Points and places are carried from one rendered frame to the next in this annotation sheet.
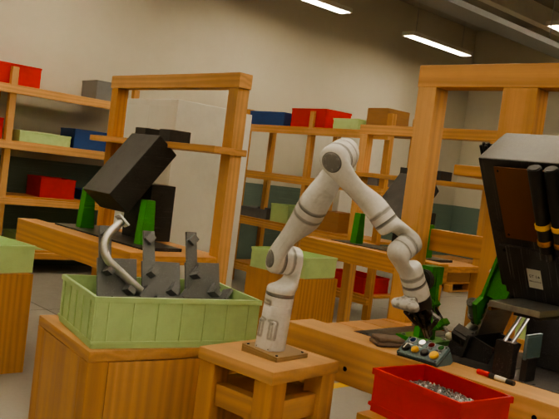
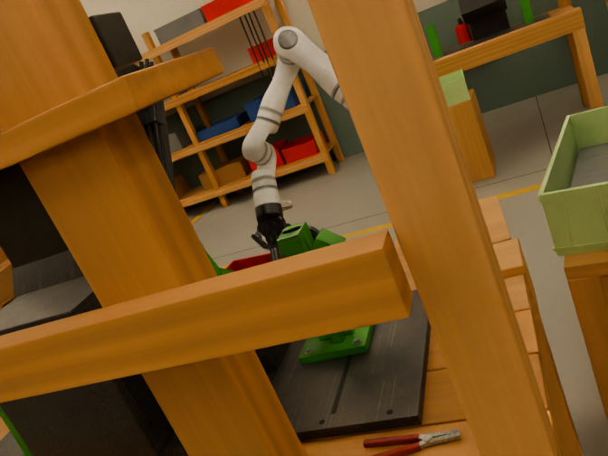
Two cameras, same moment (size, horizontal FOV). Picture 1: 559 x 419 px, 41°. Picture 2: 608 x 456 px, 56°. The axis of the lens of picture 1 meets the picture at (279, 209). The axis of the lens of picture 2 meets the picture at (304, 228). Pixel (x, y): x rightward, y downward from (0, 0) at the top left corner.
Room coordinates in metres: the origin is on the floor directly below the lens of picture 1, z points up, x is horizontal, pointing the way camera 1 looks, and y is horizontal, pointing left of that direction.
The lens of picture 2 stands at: (3.63, -0.94, 1.50)
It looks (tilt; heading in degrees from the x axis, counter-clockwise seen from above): 17 degrees down; 158
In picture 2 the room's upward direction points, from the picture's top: 23 degrees counter-clockwise
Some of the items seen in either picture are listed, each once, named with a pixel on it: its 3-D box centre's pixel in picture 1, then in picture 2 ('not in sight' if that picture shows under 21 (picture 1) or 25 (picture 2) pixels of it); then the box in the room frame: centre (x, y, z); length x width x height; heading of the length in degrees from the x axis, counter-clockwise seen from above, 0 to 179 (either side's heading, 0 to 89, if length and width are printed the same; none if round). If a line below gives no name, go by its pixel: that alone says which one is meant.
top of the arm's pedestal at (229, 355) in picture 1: (269, 359); (449, 236); (2.35, -0.03, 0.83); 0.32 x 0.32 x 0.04; 49
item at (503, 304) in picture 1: (543, 308); not in sight; (2.27, -0.84, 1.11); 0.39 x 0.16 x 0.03; 135
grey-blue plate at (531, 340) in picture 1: (531, 357); not in sight; (2.22, -0.80, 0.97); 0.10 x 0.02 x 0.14; 135
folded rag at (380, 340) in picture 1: (387, 340); not in sight; (2.47, -0.41, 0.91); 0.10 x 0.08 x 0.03; 103
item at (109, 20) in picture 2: not in sight; (78, 58); (2.75, -0.80, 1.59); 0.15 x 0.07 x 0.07; 45
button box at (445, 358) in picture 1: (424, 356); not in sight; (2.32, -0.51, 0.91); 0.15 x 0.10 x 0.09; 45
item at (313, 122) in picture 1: (312, 203); not in sight; (8.87, -0.38, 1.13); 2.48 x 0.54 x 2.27; 43
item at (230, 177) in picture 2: not in sight; (194, 119); (-3.24, 1.07, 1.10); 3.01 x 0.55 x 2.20; 43
